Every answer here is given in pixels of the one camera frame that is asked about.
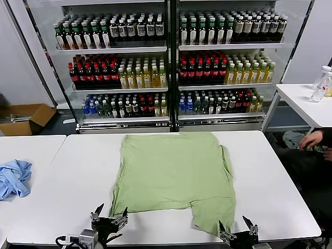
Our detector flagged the white beverage display shelf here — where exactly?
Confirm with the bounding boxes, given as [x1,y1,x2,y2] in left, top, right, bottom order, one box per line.
[5,0,174,134]
[173,0,316,133]

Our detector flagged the clear plastic bottle white cap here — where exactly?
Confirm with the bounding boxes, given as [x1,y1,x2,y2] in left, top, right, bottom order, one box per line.
[310,65,332,102]

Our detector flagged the dark drink bottle black label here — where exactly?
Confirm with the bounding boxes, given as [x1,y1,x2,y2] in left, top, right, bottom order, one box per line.
[269,15,280,42]
[260,15,271,42]
[146,17,157,42]
[156,17,166,42]
[278,16,288,42]
[109,18,120,42]
[136,18,147,42]
[118,18,128,42]
[127,18,137,42]
[252,15,262,43]

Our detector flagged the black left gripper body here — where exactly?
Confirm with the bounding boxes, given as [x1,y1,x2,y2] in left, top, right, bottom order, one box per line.
[91,217,123,246]

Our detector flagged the person's black sleeved forearm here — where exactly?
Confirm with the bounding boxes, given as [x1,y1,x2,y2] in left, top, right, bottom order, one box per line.
[312,127,332,150]

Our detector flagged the dark tea bottle green cap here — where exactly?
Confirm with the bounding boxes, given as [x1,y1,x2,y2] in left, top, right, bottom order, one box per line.
[71,22,84,50]
[179,18,189,45]
[63,23,75,50]
[225,17,235,44]
[188,18,199,45]
[90,21,102,49]
[81,22,93,50]
[100,21,111,49]
[207,17,217,45]
[53,23,67,50]
[216,17,226,45]
[198,17,208,45]

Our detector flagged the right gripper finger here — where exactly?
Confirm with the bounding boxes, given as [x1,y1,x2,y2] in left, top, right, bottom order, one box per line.
[242,215,259,236]
[218,220,237,242]

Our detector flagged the open brown cardboard box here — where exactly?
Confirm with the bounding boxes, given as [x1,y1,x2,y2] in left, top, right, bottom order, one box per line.
[0,103,57,136]

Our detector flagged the grey metal parts bundle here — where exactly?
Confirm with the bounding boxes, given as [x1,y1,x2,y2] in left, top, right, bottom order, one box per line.
[0,113,30,123]

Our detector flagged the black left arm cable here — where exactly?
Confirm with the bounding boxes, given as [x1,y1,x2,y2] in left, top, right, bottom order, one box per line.
[55,234,80,247]

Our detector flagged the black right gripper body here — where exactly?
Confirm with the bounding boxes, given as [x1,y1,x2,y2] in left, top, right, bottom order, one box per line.
[229,232,260,249]

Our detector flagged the dark drink bottle beige label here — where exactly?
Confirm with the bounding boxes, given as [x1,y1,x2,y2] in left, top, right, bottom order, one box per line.
[234,16,245,43]
[243,16,253,43]

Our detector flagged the light green printed t-shirt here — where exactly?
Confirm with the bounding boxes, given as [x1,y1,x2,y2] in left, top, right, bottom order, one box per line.
[108,131,237,237]

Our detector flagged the crumpled grey garment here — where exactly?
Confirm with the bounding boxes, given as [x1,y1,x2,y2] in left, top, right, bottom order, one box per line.
[282,130,305,150]

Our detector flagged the person's black trousered legs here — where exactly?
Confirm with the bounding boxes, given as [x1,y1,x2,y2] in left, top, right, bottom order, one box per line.
[273,145,332,208]

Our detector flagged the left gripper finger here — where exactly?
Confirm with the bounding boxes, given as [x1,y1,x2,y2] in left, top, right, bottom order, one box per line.
[113,206,129,228]
[90,203,105,222]

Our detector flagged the small dark handheld object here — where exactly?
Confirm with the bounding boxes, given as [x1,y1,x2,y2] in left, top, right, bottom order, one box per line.
[300,144,325,153]

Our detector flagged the small white side table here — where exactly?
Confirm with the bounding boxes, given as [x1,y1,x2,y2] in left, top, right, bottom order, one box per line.
[260,82,332,134]

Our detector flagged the crumpled light blue garment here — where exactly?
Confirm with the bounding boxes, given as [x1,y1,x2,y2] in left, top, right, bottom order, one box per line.
[0,159,33,201]

